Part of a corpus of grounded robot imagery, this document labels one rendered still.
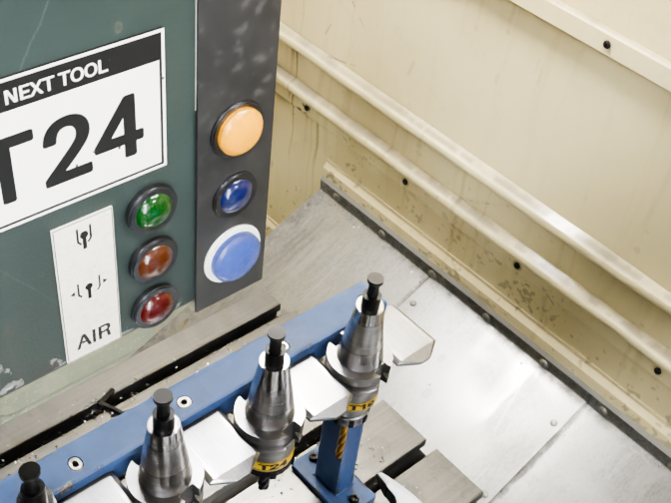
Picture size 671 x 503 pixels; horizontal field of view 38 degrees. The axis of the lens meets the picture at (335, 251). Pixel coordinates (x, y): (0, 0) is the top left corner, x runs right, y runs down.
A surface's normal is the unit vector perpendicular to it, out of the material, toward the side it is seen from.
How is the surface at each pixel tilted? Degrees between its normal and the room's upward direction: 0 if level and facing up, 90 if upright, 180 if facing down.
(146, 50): 90
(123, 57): 90
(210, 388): 0
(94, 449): 0
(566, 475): 24
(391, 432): 0
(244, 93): 90
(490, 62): 90
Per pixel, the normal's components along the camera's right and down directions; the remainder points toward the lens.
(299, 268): -0.22, -0.51
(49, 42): 0.66, 0.56
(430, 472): 0.10, -0.73
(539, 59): -0.75, 0.39
